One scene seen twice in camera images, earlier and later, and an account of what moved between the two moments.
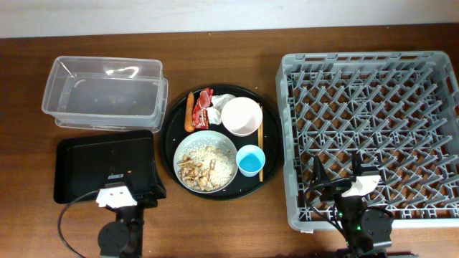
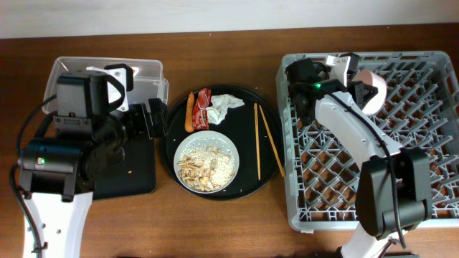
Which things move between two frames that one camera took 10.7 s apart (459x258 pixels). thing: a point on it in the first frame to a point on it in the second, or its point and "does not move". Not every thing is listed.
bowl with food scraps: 206,162 does not move
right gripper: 334,190 to 356,90
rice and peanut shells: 205,168 does not move
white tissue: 214,111 does not move
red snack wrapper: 200,117 does not move
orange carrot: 189,114 does not move
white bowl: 242,116 to 372,78
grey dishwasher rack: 398,110 does not move
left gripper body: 149,201 to 139,125
